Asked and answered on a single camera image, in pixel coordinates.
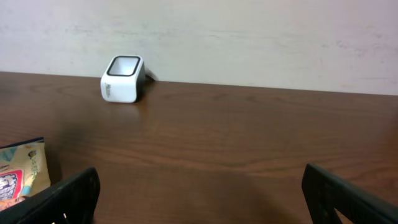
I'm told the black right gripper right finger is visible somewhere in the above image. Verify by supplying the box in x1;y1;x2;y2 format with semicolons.
302;164;397;224

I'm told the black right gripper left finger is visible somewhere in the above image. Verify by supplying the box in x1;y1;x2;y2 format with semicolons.
1;167;100;224

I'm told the yellow snack bag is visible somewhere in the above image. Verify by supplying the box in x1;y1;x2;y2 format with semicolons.
1;138;51;211

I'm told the white barcode scanner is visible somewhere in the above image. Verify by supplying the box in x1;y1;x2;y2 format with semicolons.
100;55;155;103

